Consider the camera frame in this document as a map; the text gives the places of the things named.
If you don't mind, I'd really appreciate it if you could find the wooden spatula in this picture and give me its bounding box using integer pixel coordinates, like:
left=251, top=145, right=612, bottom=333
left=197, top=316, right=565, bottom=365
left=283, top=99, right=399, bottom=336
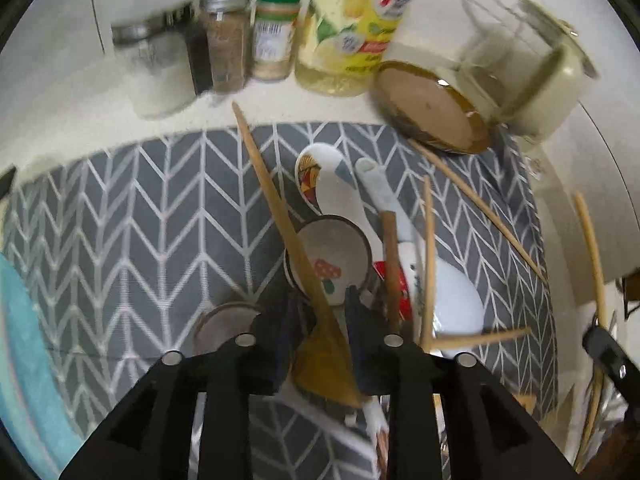
left=231, top=101, right=368, bottom=409

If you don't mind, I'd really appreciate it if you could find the brown spice glass jar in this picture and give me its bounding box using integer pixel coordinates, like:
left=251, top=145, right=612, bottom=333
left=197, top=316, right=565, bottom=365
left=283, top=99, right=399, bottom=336
left=200, top=0, right=251, bottom=95

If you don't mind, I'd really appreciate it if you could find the glass salt jar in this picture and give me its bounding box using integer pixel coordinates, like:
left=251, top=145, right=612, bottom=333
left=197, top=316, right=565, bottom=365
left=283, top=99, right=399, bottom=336
left=111, top=22, right=198, bottom=120

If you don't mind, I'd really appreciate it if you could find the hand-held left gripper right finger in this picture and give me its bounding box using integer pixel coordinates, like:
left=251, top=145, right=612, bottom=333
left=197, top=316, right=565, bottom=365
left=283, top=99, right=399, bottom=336
left=344, top=285, right=581, bottom=480

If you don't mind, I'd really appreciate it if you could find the green lid spice bottle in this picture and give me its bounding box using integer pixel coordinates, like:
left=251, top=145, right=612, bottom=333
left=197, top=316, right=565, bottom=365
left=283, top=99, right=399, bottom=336
left=249, top=0, right=307, bottom=82

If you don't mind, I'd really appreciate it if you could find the mushroom print small bowl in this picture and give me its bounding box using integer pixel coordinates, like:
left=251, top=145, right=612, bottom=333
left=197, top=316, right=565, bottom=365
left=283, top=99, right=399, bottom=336
left=284, top=215, right=373, bottom=308

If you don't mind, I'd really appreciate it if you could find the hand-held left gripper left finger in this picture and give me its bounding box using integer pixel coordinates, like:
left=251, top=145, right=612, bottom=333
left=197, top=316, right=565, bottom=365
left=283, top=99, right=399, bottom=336
left=59, top=287, right=313, bottom=480

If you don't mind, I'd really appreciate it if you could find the brown wooden bowl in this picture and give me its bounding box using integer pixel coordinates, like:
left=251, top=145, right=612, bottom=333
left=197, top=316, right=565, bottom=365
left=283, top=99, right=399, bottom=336
left=372, top=60, right=493, bottom=155

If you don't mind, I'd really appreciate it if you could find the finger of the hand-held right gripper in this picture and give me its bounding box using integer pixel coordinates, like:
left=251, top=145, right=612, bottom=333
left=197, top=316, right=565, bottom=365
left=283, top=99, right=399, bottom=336
left=582, top=325, right=632, bottom=391

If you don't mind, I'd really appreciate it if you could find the grey chevron mat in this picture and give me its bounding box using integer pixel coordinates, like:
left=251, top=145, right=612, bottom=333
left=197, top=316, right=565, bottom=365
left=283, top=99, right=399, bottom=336
left=0, top=122, right=558, bottom=480

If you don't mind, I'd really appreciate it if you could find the wooden chopstick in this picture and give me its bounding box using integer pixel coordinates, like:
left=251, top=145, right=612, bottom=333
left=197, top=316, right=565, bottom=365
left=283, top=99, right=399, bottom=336
left=572, top=192, right=608, bottom=331
left=432, top=327, right=532, bottom=352
left=419, top=175, right=437, bottom=353
left=410, top=139, right=548, bottom=281

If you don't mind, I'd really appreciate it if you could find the brown rim small bowl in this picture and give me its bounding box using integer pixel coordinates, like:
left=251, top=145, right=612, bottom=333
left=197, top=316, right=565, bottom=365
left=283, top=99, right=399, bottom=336
left=192, top=302, right=263, bottom=356

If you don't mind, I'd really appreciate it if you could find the printed ceramic spoon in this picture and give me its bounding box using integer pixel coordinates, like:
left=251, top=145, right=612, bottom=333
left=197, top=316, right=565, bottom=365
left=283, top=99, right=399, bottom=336
left=294, top=142, right=381, bottom=266

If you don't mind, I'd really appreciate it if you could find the white rice paddle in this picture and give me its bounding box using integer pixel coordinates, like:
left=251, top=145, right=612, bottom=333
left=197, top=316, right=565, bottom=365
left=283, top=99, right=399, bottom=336
left=354, top=157, right=487, bottom=361

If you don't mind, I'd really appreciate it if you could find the yellow dish soap bottle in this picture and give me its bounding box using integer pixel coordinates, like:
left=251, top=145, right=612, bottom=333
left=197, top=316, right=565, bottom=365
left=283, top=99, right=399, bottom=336
left=295, top=0, right=430, bottom=98

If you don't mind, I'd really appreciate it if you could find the wooden handle fork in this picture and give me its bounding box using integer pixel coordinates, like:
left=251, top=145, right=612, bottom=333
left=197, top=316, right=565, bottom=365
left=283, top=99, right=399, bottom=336
left=381, top=210, right=405, bottom=336

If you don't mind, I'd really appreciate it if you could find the floral ceramic spoon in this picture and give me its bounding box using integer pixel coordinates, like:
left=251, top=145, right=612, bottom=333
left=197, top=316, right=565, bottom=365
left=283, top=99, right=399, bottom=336
left=372, top=242, right=431, bottom=331

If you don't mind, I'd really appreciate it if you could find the glass pitcher cream lid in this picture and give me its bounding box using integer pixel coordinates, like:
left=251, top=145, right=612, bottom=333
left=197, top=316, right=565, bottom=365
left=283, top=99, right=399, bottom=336
left=457, top=0, right=598, bottom=138

